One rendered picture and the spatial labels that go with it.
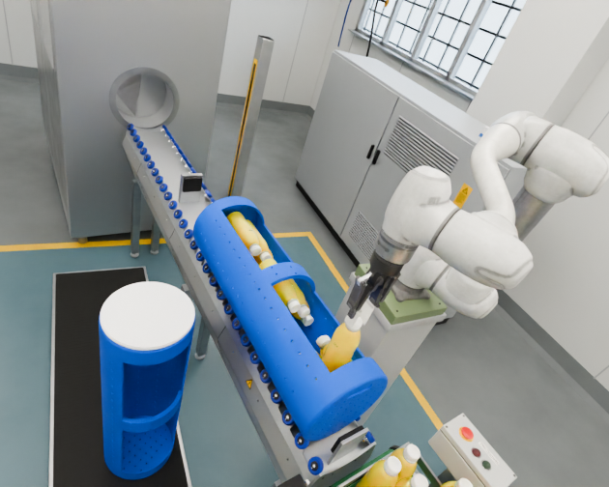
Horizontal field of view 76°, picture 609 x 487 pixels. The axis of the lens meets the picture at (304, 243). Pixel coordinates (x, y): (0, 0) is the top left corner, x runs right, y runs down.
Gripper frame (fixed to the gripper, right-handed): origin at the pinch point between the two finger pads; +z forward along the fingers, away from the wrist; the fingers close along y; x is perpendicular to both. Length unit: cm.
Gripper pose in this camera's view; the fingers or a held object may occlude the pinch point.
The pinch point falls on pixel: (359, 314)
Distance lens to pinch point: 102.1
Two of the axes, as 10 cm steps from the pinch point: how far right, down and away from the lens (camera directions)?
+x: 5.1, 6.1, -6.0
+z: -2.8, 7.8, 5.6
